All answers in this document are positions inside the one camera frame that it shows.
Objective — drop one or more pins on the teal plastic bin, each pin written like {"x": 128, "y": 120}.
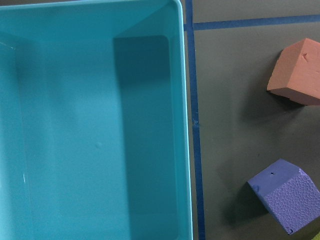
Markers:
{"x": 94, "y": 121}

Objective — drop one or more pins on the orange foam block left side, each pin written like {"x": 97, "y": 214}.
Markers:
{"x": 296, "y": 74}

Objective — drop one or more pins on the purple foam block left side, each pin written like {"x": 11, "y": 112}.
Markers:
{"x": 288, "y": 193}

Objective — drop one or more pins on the yellow foam block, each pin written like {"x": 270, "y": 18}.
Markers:
{"x": 317, "y": 237}

